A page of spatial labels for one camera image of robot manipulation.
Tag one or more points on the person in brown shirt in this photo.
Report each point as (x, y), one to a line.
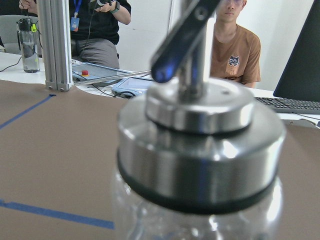
(235, 50)

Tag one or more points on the person in black shirt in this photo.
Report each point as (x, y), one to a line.
(94, 30)

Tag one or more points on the black computer monitor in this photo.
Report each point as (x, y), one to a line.
(300, 79)

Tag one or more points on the glass sauce bottle steel cap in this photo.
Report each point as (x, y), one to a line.
(198, 156)

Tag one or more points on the aluminium frame post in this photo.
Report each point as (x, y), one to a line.
(54, 27)

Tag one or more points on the black keyboard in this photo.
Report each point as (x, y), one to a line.
(285, 105)

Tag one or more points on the teach pendant red button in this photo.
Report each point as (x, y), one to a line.
(87, 71)

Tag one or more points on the clear water bottle black cap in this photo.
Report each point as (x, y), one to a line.
(27, 36)

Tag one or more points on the metal rod green tip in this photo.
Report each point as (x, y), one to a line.
(113, 77)

